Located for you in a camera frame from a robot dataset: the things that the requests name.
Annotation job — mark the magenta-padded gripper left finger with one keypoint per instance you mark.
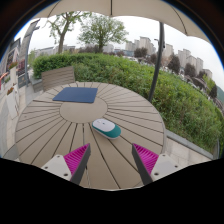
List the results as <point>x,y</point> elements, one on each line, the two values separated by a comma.
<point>58,166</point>

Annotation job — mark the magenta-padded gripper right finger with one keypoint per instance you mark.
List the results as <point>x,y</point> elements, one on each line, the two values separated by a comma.
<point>165,166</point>

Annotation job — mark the white and teal computer mouse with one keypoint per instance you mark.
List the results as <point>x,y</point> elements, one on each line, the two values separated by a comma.
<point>106,127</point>

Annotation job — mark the blue rectangular mouse pad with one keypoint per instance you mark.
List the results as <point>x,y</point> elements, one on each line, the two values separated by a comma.
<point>76,95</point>

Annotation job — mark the white planter box with flowers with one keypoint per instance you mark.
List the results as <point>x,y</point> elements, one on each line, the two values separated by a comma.
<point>12,104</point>
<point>13,74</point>

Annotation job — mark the beige slatted outdoor chair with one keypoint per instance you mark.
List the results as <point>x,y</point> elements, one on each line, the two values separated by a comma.
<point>58,77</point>

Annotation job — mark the dark curved umbrella pole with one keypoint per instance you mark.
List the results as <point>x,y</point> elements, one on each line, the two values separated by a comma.
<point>157,66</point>

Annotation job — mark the distant apartment buildings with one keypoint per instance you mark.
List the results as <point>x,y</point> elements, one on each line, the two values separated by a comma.
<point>183,56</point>

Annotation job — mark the tall grey sign pillar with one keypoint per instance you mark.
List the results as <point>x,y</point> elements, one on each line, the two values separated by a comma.
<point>27,53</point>

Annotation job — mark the bare-trunked leaning tree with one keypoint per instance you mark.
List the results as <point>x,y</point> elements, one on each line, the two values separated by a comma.
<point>61,36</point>

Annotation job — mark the round-crowned green tree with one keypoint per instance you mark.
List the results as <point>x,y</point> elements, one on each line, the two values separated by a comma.
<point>101,30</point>

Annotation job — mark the beige patio umbrella canopy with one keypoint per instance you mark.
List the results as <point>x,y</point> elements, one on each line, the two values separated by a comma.
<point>126,7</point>

